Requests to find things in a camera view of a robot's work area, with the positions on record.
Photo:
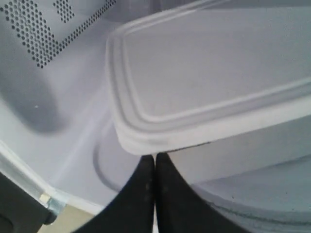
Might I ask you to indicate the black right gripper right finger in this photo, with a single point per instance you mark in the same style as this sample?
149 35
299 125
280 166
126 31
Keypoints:
178 208

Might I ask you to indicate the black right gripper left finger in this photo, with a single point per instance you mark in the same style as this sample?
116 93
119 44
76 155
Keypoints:
132 209

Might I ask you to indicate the white lidded plastic container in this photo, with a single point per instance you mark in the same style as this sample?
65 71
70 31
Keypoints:
223 85

